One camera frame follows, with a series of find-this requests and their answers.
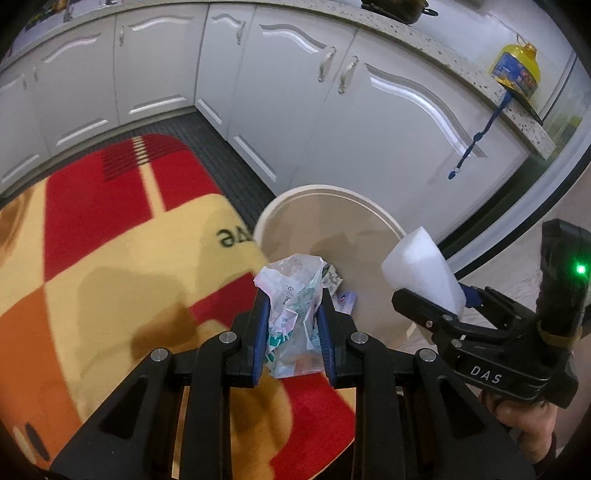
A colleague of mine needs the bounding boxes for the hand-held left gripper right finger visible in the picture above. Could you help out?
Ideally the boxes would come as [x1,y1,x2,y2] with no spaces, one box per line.
[315,285,536,480]

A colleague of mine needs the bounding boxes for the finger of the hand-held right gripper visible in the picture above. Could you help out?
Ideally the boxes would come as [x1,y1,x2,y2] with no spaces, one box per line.
[392,288,463,345]
[459,284,542,332]

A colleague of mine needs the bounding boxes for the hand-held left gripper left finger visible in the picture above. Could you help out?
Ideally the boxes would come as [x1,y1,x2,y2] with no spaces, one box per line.
[50,288,271,480]

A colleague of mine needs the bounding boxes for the clear plastic bag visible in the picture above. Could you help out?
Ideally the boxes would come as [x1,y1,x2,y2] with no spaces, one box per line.
[254,253,340,380]

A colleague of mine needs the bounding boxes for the white blue carton box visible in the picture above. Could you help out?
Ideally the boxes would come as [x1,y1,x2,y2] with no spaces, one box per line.
[333,290,358,315]

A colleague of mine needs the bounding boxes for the white foam block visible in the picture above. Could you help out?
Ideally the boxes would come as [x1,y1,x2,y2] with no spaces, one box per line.
[381,226,467,320]

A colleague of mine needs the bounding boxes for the beige round bin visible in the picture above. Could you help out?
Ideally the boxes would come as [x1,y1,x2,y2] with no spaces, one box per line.
[253,185,416,350]

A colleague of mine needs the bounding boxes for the person's right hand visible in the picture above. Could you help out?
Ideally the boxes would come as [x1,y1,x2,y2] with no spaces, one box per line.
[496,399,558,459]

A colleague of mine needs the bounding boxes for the red yellow printed blanket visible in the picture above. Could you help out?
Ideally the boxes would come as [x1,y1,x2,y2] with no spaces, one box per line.
[0,134,358,472]

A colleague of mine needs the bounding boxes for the dark ribbed floor mat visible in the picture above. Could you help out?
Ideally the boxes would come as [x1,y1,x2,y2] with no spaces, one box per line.
[0,111,278,222]

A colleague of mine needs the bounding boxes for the yellow oil jug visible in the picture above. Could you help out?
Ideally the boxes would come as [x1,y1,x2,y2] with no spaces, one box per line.
[489,43,541,100]

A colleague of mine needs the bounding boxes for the white lower kitchen cabinets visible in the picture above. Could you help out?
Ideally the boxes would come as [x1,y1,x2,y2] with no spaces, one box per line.
[0,4,532,241]

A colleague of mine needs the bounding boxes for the brass lidded pot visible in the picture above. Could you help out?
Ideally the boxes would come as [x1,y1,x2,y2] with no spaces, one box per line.
[360,0,439,25]

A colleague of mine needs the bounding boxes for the blue lanyard strap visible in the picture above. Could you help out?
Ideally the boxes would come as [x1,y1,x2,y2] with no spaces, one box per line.
[448,90,511,181]

